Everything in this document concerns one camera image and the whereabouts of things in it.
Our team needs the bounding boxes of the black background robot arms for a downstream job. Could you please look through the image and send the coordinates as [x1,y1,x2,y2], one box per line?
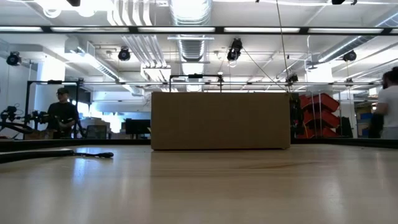
[0,105,58,139]

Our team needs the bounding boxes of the black background frame stand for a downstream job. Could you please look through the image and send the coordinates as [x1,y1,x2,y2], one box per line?
[169,73,223,93]
[24,80,84,139]

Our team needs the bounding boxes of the blue storage bins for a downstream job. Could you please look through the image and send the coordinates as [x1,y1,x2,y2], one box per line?
[356,111,374,138]

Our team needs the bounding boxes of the clear zip pouch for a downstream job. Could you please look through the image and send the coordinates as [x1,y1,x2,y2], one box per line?
[0,148,75,164]

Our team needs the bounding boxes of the background cardboard box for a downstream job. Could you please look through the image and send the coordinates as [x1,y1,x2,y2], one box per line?
[24,129,54,140]

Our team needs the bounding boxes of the black aluminium table frame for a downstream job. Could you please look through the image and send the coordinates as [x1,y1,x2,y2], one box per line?
[0,138,398,153]

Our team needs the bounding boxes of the thin hanging cable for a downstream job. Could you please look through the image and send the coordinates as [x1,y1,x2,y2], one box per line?
[275,0,292,93]

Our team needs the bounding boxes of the red storage bin rack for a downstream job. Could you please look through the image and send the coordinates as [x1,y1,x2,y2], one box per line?
[297,92,341,139]

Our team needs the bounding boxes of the person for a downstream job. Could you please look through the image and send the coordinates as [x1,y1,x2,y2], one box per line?
[46,88,80,139]
[369,66,398,140]

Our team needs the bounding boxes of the brown cardboard shipping box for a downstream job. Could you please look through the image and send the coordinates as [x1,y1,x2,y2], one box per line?
[150,91,291,151]

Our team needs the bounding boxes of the silver ventilation duct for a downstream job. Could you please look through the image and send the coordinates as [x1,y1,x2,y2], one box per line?
[169,0,214,63]

